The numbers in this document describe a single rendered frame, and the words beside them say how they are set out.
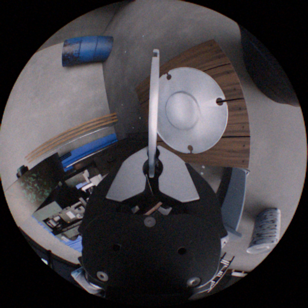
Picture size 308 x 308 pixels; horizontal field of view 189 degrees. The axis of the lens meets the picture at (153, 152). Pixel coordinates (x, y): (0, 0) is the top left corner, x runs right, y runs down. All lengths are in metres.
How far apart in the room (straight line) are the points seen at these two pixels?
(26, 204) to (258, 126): 1.26
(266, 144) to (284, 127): 0.18
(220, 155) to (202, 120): 0.12
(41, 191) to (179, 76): 0.80
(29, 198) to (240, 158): 0.87
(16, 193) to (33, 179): 0.15
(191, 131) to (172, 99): 0.12
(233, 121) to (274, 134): 0.46
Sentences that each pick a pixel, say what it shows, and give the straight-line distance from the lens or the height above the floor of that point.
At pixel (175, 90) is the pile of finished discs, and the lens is 0.32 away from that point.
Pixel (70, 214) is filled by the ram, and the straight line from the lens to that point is 0.94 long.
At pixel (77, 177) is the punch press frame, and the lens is 1.01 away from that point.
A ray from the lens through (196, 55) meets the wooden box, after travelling 0.32.
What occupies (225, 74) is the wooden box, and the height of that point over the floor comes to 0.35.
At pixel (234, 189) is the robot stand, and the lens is 0.53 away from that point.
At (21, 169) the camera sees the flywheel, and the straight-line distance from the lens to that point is 0.97.
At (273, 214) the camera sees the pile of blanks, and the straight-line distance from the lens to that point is 1.04.
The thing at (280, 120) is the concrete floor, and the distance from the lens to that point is 0.70.
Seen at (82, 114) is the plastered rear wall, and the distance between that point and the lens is 1.97.
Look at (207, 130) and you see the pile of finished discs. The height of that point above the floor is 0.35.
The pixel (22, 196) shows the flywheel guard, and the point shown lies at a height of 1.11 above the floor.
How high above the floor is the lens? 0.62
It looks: 34 degrees down
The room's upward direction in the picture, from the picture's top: 118 degrees counter-clockwise
